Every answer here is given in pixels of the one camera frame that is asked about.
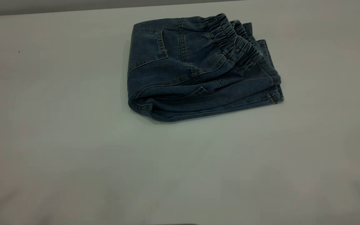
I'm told blue denim children's pants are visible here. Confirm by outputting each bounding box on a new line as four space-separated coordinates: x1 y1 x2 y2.
127 13 284 122

